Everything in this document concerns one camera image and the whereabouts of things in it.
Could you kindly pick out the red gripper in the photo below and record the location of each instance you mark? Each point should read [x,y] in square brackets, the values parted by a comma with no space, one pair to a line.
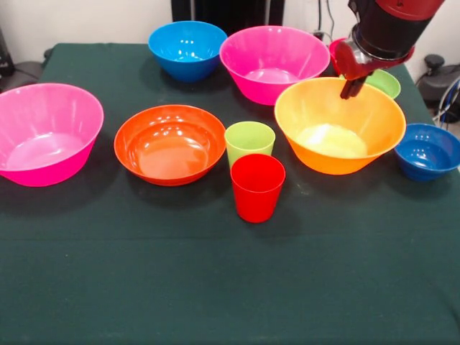
[348,63]

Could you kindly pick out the large orange bowl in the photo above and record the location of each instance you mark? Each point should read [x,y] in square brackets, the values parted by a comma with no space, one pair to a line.
[341,158]

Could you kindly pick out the green cup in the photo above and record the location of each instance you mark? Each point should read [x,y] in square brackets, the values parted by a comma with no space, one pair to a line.
[249,140]

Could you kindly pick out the red cup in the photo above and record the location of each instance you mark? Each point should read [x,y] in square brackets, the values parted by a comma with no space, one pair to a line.
[257,197]

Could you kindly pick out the orange-red bowl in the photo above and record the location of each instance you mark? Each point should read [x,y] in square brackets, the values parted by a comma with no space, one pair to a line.
[169,158]

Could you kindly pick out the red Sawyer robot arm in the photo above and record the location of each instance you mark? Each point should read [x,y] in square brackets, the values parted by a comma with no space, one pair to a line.
[391,25]

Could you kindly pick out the small green bowl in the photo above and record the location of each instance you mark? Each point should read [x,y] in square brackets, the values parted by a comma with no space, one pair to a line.
[386,84]

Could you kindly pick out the small crimson bowl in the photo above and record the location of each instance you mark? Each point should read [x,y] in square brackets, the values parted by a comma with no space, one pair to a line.
[333,54]

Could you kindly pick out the large pink bowl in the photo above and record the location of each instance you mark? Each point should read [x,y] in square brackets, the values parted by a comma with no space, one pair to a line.
[46,151]
[273,61]

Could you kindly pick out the small dark blue bowl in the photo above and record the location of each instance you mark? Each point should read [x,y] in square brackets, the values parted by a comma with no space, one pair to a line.
[427,151]

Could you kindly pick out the light blue bowl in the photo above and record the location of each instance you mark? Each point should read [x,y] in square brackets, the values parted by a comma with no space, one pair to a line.
[187,46]

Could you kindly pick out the dark green tablecloth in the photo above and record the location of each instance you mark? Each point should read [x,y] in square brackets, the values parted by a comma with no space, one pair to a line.
[215,269]

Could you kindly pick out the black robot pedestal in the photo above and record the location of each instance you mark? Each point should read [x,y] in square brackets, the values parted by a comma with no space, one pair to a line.
[230,12]

